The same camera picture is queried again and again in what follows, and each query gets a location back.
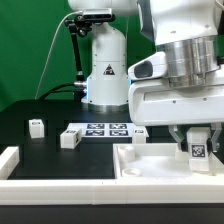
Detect white camera cable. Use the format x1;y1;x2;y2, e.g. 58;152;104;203
34;10;84;100

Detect white square tabletop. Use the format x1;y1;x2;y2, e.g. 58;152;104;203
113;143;224;179

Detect white U-shaped fence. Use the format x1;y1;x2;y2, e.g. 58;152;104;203
0;146;224;205

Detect fiducial marker sheet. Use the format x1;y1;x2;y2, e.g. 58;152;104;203
65;122;134;138

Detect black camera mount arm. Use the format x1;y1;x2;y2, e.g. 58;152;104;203
64;16;92;100

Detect grey camera on mount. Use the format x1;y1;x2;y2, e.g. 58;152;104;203
82;8;112;20

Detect black base cables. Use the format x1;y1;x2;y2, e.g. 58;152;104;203
39;81;88;100

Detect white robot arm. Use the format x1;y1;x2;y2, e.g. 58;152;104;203
68;0;224;151

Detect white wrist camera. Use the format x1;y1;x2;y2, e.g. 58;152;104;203
128;52;168;81

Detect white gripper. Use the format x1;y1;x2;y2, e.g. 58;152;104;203
129;81;224;154

